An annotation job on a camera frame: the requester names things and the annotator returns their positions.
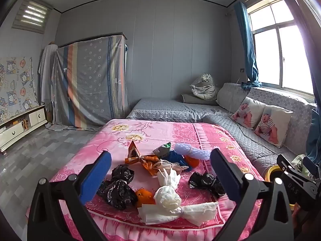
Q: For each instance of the cream tv cabinet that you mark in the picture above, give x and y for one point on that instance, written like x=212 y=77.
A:
x=15 y=130

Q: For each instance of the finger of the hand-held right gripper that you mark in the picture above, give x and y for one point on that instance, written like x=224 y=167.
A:
x=284 y=163

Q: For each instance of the orange foil wrapper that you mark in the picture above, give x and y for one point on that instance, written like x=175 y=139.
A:
x=133 y=153

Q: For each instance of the window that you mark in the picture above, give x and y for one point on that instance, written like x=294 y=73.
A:
x=270 y=42

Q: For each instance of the white plastic bag bundle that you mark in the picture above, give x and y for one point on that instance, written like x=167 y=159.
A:
x=168 y=198

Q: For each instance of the black yellow-rimmed trash bin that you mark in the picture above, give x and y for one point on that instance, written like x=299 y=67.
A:
x=272 y=174

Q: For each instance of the grey pillow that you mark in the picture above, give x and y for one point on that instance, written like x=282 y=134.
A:
x=190 y=100

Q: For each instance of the grey sofa back cushion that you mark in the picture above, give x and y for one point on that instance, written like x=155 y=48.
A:
x=232 y=95

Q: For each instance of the purple foam net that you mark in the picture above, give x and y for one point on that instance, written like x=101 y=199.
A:
x=195 y=153

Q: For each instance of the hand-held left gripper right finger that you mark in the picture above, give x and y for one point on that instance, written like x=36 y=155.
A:
x=220 y=170

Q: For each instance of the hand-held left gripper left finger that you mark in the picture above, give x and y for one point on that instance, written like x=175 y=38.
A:
x=97 y=173

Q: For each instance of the small black plastic bag bundle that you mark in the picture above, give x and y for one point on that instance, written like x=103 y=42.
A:
x=205 y=180

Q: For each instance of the grey quilted sofa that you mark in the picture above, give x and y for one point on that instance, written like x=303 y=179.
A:
x=250 y=155

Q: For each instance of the white hanging cloth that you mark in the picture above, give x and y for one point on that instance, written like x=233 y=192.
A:
x=46 y=75

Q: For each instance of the striped sheet covered wardrobe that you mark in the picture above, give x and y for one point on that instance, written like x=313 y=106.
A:
x=90 y=80

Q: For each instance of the grey lace-edged sofa cover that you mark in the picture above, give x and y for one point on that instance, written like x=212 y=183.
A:
x=163 y=108

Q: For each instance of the large black plastic bag bundle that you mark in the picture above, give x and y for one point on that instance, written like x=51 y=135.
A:
x=117 y=195

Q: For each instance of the green silver snack packet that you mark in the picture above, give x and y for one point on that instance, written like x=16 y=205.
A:
x=161 y=150

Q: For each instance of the blue plastic bag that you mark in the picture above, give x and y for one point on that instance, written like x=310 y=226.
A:
x=175 y=157

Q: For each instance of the pink floral tablecloth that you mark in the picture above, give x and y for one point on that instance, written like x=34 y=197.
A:
x=175 y=130

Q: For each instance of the pink grey cloth bundle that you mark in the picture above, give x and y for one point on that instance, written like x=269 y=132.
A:
x=163 y=165

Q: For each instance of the white tiger plush toy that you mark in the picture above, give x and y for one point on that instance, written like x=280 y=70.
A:
x=205 y=87

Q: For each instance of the hatted baby print cushion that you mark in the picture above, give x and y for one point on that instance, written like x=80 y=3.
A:
x=273 y=125

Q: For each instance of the cartoon wall poster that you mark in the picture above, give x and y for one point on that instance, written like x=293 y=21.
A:
x=15 y=87

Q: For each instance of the blue curtain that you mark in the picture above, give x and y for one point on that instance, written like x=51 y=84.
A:
x=315 y=130
x=247 y=42

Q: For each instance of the white knotted plastic bag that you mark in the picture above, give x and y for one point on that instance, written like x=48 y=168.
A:
x=195 y=212

